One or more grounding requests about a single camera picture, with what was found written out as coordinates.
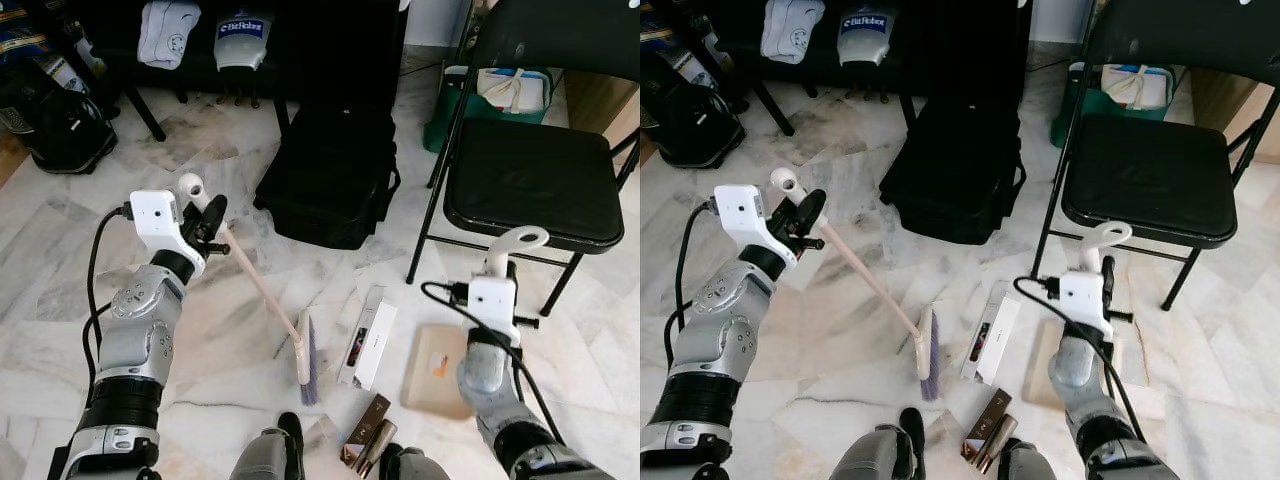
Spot black folding chair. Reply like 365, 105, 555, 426
1030, 0, 1280, 312
405, 0, 641, 317

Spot green plastic bin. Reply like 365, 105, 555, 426
1050, 60, 1186, 149
422, 64, 557, 154

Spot beige broom purple bristles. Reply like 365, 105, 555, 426
769, 166, 945, 402
177, 172, 323, 407

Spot grey robot leg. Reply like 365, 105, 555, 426
380, 444, 453, 480
830, 407, 926, 480
998, 438, 1071, 480
230, 411, 307, 480

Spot beige long-handled dustpan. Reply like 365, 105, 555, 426
1026, 220, 1151, 409
402, 225, 550, 420

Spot long dark brown box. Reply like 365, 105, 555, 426
339, 393, 393, 469
962, 388, 1014, 463

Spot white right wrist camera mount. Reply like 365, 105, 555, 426
1060, 270, 1113, 341
467, 275, 521, 346

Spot grey right robot leg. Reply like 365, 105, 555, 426
380, 444, 453, 480
998, 438, 1071, 480

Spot white tied bag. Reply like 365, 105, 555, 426
1100, 63, 1176, 111
477, 67, 552, 114

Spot black fabric bag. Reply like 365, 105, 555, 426
878, 92, 1028, 247
252, 98, 403, 251

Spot gold metallic tube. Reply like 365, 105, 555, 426
977, 413, 1020, 474
355, 418, 400, 477

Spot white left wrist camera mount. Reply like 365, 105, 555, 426
130, 190, 209, 276
713, 185, 796, 269

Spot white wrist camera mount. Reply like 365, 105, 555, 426
130, 190, 209, 276
713, 185, 796, 269
467, 275, 521, 346
1060, 270, 1113, 341

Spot white padded slippers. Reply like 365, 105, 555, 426
137, 0, 202, 71
760, 0, 827, 65

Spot grey left robot leg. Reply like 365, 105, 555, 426
230, 411, 307, 480
830, 407, 926, 480

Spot long white box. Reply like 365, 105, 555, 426
961, 281, 1024, 387
337, 286, 399, 392

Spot black round appliance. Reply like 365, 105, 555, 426
0, 58, 119, 176
640, 50, 747, 169

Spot tan cardboard box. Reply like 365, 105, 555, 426
563, 70, 641, 151
1190, 68, 1280, 166

